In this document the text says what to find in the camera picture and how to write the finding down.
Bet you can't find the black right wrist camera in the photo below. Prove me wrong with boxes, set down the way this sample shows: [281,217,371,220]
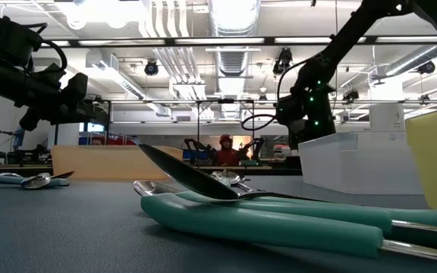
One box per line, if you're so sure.
[275,93,307,127]

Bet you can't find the light blue-handled fork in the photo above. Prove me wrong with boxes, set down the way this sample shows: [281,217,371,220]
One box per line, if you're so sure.
[0,170,76,189]

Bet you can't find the green-handled metal spoon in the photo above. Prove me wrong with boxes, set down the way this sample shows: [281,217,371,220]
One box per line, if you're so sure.
[133,180,437,234]

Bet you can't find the dark shiny metal spoon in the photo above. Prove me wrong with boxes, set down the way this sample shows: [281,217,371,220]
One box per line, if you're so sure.
[138,143,356,206]

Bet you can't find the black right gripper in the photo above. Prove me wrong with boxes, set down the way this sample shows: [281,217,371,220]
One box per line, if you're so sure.
[292,102,337,145]

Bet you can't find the black ceiling spotlight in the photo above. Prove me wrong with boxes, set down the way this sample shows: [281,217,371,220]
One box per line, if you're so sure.
[272,47,294,76]
[417,60,437,75]
[143,59,160,77]
[342,89,360,103]

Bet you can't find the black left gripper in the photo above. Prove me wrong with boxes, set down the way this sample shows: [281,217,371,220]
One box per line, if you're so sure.
[19,99,90,132]

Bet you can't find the orange translucent plastic bin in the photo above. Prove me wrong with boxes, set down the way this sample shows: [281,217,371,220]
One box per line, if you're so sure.
[50,145,184,181]

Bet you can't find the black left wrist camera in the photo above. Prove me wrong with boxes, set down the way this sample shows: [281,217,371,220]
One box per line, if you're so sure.
[61,71,90,111]

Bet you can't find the black right arm cable loop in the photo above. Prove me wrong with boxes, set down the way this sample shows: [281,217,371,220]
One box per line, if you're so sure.
[241,113,278,132]

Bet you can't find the slanted silver ceiling duct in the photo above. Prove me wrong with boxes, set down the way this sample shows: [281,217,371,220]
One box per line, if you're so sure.
[384,44,437,77]

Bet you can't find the white column with sign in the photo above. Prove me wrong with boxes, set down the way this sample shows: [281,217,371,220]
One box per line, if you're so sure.
[369,104,406,133]

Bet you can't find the thin black metal frame stand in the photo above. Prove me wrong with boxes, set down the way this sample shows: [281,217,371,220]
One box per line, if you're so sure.
[104,98,437,149]

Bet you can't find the background monitor blue screen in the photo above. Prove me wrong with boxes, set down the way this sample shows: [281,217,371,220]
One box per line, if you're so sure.
[12,127,26,149]

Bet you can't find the black computer monitor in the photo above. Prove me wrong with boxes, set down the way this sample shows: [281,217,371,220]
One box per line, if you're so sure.
[288,127,303,151]

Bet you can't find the person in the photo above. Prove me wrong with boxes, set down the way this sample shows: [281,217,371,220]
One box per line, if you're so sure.
[215,133,242,167]

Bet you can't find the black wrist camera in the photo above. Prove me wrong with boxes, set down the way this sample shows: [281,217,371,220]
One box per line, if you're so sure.
[275,93,307,127]
[61,71,90,111]

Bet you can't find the black overhead frame beam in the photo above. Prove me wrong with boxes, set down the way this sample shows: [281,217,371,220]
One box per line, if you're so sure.
[39,36,437,48]

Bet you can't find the white translucent plastic bin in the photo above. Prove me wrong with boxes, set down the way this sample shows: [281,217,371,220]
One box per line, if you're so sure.
[297,131,424,196]

